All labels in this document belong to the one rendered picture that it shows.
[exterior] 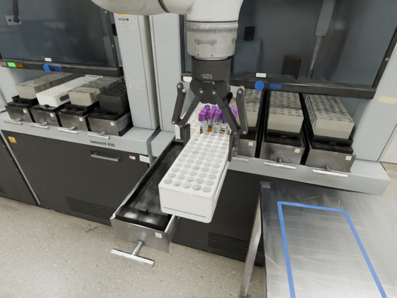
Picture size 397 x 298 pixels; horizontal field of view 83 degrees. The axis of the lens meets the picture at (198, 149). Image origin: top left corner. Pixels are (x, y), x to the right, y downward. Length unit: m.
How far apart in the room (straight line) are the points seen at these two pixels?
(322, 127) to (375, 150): 0.20
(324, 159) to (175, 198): 0.57
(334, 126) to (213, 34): 0.59
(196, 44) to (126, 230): 0.41
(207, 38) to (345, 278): 0.46
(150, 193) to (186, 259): 0.86
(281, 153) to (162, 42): 0.56
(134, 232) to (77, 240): 1.11
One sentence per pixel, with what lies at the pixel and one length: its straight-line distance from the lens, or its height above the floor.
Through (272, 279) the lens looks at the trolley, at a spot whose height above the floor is 0.82.
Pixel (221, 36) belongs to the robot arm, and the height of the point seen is 1.16.
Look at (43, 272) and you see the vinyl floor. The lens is 1.60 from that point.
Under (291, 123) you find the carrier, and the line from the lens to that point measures 0.85.
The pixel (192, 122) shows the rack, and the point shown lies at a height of 0.86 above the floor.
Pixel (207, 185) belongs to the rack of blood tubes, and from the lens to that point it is 0.41.
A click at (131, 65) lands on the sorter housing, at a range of 0.95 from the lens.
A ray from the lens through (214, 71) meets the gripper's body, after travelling 0.43.
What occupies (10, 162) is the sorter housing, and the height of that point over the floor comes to 0.44.
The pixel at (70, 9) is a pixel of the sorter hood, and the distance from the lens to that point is 1.04.
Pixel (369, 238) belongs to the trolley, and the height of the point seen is 0.82.
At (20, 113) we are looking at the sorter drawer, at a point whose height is 0.78.
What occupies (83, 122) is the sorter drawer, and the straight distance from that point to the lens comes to 1.08.
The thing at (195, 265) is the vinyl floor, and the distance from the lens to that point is 1.39.
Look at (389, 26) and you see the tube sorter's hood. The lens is 0.82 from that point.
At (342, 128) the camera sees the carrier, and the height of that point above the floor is 0.86.
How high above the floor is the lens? 1.20
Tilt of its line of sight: 33 degrees down
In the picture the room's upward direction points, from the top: straight up
